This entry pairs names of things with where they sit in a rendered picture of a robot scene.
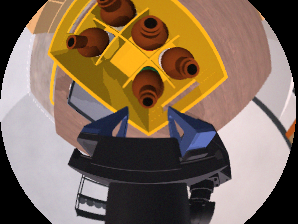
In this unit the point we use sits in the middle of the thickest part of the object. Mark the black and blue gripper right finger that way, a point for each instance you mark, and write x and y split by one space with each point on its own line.
197 134

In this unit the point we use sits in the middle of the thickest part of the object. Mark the yellow divided crate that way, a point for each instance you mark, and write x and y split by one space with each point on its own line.
106 79

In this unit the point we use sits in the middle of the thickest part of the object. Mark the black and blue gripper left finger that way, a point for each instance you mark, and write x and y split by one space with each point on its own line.
107 124

